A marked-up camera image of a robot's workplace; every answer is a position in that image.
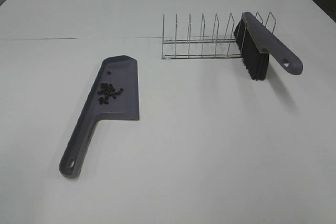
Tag grey plastic dustpan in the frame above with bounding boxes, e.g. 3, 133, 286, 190
59, 55, 140, 179

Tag pile of coffee beans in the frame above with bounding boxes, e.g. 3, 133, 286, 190
97, 82, 124, 104

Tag grey hand brush black bristles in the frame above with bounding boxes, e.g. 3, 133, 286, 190
234, 12, 303, 80

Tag chrome wire dish rack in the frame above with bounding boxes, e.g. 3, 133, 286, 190
160, 11, 277, 61

